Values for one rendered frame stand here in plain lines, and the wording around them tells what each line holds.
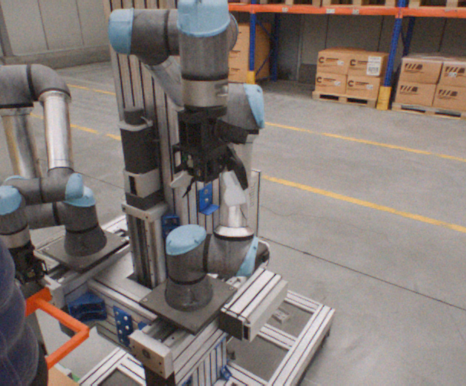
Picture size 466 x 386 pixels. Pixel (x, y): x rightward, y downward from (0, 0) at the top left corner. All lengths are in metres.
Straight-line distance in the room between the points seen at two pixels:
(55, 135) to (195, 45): 0.77
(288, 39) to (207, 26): 8.98
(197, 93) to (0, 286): 0.45
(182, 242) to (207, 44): 0.64
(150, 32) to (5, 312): 0.54
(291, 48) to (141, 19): 8.86
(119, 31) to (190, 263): 0.65
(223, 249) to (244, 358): 1.16
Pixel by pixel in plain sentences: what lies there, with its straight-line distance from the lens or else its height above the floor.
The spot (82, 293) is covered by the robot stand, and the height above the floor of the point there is 0.90.
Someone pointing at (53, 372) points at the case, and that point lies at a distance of 1.30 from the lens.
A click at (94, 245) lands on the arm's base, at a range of 1.52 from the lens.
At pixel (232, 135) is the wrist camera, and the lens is 0.71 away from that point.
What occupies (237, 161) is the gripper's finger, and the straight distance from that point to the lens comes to 0.67.
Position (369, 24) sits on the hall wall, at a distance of 8.99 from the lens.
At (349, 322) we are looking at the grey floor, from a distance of 2.76.
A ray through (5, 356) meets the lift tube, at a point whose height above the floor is 1.31.
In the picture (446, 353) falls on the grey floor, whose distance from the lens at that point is 2.79.
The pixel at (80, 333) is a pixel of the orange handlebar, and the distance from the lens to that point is 1.17.
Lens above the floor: 1.89
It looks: 28 degrees down
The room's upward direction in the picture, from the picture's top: straight up
